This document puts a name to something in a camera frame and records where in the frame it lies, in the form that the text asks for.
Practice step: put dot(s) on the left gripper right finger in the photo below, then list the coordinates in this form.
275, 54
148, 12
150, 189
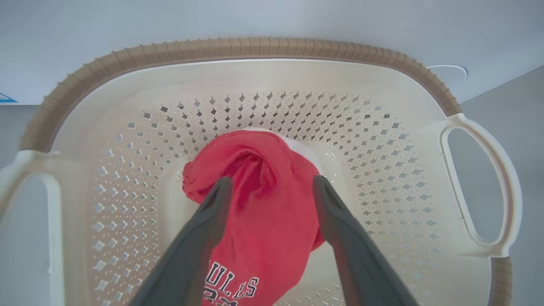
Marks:
357, 263

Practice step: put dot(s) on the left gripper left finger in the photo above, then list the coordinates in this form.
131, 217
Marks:
191, 255

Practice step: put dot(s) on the red Bulls jersey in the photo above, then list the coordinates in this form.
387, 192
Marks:
272, 212

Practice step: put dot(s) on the cream perforated laundry basket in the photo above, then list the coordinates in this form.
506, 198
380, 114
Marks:
382, 106

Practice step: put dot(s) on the white front-load washing machine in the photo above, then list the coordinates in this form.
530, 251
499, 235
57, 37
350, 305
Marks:
255, 21

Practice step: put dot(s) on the round white filter cover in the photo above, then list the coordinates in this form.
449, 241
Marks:
450, 72

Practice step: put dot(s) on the blue energy label sticker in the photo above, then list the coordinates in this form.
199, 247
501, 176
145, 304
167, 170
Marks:
6, 98

